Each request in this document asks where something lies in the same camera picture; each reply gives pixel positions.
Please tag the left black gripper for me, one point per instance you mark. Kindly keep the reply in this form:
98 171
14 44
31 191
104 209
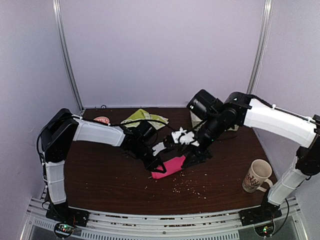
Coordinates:
151 166

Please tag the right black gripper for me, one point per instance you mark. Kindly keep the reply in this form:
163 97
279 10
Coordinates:
198 153

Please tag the pink towel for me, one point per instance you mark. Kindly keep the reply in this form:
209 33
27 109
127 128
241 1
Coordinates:
172 166

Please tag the green patterned towel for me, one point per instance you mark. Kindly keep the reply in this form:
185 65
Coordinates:
141 114

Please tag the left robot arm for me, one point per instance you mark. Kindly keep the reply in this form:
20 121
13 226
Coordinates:
56 137

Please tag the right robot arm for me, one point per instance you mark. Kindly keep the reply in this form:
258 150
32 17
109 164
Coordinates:
249 110

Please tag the green plastic basket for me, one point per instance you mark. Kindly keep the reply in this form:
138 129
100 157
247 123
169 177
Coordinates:
196 123

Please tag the cream mug red pattern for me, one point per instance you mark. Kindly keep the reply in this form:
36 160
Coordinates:
257 177

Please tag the red patterned bowl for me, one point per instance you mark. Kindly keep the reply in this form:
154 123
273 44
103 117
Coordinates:
102 119

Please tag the right circuit board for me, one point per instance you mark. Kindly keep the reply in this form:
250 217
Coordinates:
264 230

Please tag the circuit board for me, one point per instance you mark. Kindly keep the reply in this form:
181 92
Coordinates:
63 230
264 230

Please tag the left circuit board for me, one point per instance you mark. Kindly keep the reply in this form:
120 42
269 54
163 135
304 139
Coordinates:
63 230

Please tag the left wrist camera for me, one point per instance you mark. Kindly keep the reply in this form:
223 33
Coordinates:
160 148

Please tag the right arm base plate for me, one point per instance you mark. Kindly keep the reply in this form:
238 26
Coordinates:
258 215

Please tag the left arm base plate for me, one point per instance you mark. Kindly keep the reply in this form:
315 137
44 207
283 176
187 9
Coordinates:
71 216

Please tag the aluminium front rail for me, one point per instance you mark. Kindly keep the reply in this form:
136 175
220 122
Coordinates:
221 225

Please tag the right aluminium corner post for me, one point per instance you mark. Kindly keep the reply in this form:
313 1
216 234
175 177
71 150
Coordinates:
261 46

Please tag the aluminium corner post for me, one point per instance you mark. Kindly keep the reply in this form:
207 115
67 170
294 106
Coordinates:
56 4
261 46

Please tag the left aluminium corner post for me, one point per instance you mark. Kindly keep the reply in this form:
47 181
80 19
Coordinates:
56 4

